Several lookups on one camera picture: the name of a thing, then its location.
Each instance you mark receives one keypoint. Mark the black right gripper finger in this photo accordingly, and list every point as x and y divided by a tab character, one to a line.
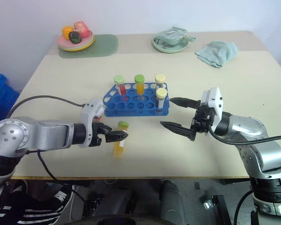
183	102
178	129

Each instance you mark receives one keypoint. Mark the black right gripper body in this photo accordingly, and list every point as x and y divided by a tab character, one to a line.
201	122

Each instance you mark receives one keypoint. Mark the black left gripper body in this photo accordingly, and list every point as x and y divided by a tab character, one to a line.
97	133

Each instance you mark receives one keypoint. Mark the yellow liquid green cap tube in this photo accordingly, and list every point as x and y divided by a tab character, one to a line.
118	150

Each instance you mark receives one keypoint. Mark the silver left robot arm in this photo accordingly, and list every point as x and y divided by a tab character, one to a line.
44	133

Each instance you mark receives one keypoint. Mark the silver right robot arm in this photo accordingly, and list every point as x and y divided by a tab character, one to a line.
250	127

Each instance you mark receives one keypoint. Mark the pale yellow cap test tube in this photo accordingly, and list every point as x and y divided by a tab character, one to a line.
160	80
161	98

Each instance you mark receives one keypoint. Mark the blue test tube rack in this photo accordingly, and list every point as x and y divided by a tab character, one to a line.
131	110

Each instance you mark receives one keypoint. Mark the red liquid green cap tube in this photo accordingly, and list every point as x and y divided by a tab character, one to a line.
121	87

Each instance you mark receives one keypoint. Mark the orange liquid green cap tube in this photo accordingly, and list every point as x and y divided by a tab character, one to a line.
139	89

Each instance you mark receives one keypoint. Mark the light green plate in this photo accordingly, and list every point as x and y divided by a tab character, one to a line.
168	49

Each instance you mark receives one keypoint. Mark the teal towel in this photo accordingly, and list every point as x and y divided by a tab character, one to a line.
219	52

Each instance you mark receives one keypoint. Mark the grey rounded shape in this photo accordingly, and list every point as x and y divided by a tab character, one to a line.
172	201

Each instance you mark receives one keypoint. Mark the yellow plate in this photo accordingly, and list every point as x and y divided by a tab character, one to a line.
84	48

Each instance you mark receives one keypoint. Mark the green placemat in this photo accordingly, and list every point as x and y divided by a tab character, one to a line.
103	47

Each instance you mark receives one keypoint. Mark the pale green plate in stack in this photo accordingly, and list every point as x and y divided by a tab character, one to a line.
90	43

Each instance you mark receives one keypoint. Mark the black white striped shoes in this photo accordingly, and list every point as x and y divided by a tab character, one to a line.
37	208

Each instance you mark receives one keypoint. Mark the pink plate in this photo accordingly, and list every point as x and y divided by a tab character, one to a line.
63	41

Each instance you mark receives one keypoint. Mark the dark toy food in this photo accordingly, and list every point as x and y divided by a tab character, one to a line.
74	37

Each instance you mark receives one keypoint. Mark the blue plastic bin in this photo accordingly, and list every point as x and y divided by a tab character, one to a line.
1	93

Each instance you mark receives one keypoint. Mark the pink toy food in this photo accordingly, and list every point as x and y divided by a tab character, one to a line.
82	29

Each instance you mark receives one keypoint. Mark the orange toy fruit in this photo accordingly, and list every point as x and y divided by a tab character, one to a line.
66	32

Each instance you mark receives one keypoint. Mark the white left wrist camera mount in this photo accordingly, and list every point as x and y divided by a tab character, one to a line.
90	112

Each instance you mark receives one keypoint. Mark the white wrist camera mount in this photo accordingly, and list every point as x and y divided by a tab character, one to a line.
90	112
213	100

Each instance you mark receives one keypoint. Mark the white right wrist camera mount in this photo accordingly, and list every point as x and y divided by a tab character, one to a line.
213	100

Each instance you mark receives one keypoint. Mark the black metal bracket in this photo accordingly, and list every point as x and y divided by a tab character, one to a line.
215	204

